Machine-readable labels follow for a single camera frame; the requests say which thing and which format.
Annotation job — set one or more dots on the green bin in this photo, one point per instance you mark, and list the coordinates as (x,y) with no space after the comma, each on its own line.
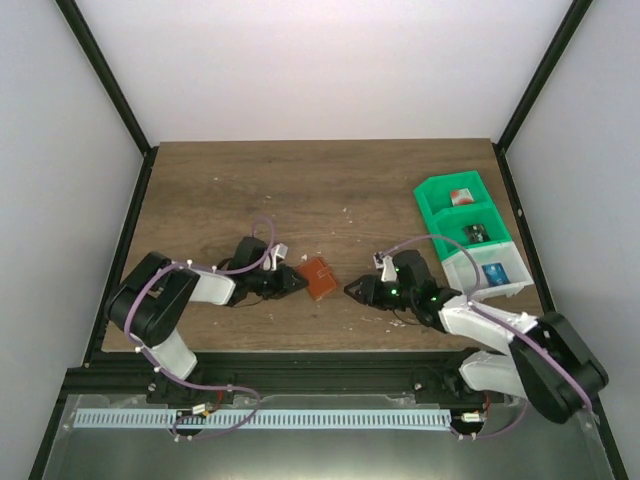
(433,195)
(450,223)

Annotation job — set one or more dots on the blue card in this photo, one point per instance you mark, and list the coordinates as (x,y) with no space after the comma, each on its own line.
(495,274)

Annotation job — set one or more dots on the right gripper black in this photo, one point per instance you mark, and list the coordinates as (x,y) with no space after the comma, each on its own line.
(370,291)

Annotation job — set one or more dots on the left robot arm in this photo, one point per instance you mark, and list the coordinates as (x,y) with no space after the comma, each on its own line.
(148,305)

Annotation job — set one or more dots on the white bin near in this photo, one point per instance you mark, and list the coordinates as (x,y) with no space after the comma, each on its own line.
(461,275)

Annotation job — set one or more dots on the red white card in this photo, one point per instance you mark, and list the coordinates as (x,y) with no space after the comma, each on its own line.
(461,197)

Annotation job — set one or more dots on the black card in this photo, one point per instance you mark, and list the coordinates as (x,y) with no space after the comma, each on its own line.
(476,234)

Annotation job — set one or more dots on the green bin far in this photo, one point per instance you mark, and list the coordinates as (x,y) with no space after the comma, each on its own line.
(433,195)

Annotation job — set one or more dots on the black frame post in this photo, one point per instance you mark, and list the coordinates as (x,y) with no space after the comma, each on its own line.
(561,39)
(81,30)

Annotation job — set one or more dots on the left black frame post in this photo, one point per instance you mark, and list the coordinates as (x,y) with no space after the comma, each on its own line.
(81,30)

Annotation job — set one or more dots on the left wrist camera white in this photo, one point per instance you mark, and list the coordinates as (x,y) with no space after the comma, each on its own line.
(276,255)

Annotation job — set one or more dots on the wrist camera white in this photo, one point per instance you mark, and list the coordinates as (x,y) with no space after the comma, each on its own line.
(276,255)
(384,264)

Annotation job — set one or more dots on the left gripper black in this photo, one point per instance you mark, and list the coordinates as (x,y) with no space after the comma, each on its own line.
(282,280)

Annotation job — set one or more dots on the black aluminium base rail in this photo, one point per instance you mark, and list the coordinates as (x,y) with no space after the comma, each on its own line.
(430,376)

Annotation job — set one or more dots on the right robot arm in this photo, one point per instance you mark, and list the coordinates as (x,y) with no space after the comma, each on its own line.
(541,359)

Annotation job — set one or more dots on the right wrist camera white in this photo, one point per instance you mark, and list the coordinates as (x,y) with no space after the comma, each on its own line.
(384,264)

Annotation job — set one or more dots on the white slotted cable duct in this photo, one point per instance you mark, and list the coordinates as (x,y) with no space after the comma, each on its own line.
(303,419)

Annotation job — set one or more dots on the right black frame post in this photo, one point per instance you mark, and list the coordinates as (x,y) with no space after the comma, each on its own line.
(561,39)

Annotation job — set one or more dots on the green bin middle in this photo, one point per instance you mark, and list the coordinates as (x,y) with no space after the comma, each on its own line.
(450,223)

